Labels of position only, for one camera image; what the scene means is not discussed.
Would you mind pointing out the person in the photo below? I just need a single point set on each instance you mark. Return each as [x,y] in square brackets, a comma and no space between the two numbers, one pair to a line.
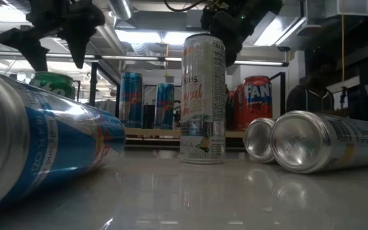
[310,96]

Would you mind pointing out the grey ceiling box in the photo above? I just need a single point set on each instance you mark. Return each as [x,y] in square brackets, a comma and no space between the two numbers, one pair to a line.
[192,20]

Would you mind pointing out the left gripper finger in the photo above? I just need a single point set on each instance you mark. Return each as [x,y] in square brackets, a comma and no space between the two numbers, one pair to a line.
[81,32]
[27,41]

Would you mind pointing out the orange Fanta can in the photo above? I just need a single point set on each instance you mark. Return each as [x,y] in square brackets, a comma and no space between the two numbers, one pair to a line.
[257,99]
[235,108]

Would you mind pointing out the white Celsius tropical print can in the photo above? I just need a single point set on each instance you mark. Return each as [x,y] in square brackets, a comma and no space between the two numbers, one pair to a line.
[260,140]
[203,96]

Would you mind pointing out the narrow silver ventilation duct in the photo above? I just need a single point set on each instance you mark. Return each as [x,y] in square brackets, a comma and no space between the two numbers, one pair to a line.
[121,8]

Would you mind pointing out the fluorescent ceiling light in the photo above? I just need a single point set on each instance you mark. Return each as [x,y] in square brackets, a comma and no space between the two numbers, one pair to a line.
[145,36]

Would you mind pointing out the white wall-mounted unit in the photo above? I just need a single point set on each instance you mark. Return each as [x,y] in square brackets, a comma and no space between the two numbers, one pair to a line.
[347,8]

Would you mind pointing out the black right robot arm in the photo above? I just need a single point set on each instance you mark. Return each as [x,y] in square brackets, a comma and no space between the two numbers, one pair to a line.
[264,9]

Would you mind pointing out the black metal frame post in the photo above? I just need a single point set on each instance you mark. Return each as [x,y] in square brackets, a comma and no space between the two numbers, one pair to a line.
[92,92]
[283,92]

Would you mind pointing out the blue silver Red Bull can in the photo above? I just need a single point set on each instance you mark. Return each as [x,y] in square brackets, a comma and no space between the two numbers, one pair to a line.
[130,102]
[165,107]
[59,137]

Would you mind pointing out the black background cabinet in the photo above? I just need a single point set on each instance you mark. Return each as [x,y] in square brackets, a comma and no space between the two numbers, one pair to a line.
[149,116]

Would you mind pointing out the white Celsius can yellow band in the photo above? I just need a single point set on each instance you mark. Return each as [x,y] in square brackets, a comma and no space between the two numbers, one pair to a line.
[302,142]

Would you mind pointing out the green soda can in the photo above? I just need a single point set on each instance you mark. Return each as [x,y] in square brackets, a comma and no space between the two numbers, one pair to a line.
[53,84]

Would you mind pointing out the long ceiling light bar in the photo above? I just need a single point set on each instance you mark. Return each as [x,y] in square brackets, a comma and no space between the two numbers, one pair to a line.
[260,63]
[133,58]

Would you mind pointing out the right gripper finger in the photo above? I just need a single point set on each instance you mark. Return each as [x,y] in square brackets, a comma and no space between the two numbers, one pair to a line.
[234,49]

